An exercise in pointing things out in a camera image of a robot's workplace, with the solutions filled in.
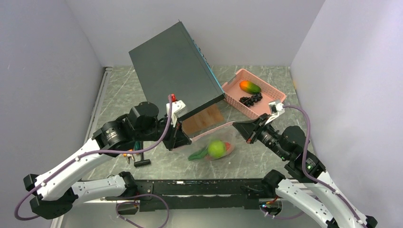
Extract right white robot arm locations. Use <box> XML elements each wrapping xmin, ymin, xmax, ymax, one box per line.
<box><xmin>232</xmin><ymin>115</ymin><xmax>378</xmax><ymax>228</ymax></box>

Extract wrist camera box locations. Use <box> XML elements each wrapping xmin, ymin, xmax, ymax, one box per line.
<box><xmin>265</xmin><ymin>100</ymin><xmax>285</xmax><ymax>124</ymax></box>
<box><xmin>166</xmin><ymin>94</ymin><xmax>188</xmax><ymax>126</ymax></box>

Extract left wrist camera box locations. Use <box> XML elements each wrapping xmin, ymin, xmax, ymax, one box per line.
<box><xmin>166</xmin><ymin>94</ymin><xmax>188</xmax><ymax>126</ymax></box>

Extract black grape bunch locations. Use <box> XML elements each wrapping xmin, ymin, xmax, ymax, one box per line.
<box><xmin>239</xmin><ymin>93</ymin><xmax>263</xmax><ymax>107</ymax></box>

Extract wooden base board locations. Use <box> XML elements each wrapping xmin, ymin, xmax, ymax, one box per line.
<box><xmin>182</xmin><ymin>104</ymin><xmax>224</xmax><ymax>135</ymax></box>

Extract clear zip top bag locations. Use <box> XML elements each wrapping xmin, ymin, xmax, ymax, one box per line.
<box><xmin>184</xmin><ymin>122</ymin><xmax>238</xmax><ymax>161</ymax></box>

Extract orange green mango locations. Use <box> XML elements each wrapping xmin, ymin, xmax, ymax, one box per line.
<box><xmin>239</xmin><ymin>80</ymin><xmax>261</xmax><ymax>94</ymax></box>

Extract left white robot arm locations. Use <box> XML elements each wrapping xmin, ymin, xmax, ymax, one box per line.
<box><xmin>24</xmin><ymin>101</ymin><xmax>191</xmax><ymax>219</ymax></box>

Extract pink perforated plastic basket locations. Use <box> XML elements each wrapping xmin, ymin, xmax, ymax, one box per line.
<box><xmin>222</xmin><ymin>68</ymin><xmax>286</xmax><ymax>119</ymax></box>

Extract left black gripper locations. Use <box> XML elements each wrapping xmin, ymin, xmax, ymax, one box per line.
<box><xmin>135</xmin><ymin>113</ymin><xmax>191</xmax><ymax>151</ymax></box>

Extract green apple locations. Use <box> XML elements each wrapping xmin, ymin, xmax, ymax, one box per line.
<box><xmin>208</xmin><ymin>140</ymin><xmax>226</xmax><ymax>159</ymax></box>

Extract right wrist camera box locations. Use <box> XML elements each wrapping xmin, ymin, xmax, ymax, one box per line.
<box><xmin>265</xmin><ymin>100</ymin><xmax>285</xmax><ymax>124</ymax></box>

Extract dark tilted monitor panel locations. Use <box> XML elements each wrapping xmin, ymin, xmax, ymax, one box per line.
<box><xmin>129</xmin><ymin>21</ymin><xmax>225</xmax><ymax>120</ymax></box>

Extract orange handled pliers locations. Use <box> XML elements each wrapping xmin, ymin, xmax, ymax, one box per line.
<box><xmin>123</xmin><ymin>153</ymin><xmax>135</xmax><ymax>164</ymax></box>

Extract black front rail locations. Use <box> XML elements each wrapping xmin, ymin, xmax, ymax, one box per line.
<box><xmin>135</xmin><ymin>178</ymin><xmax>276</xmax><ymax>212</ymax></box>

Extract long green chili pepper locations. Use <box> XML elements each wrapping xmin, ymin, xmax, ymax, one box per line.
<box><xmin>188</xmin><ymin>147</ymin><xmax>208</xmax><ymax>161</ymax></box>

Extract black T-handle tool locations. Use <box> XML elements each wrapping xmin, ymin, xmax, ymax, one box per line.
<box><xmin>134</xmin><ymin>153</ymin><xmax>151</xmax><ymax>168</ymax></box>

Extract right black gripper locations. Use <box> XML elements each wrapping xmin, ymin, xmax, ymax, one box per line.
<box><xmin>233</xmin><ymin>112</ymin><xmax>289</xmax><ymax>159</ymax></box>

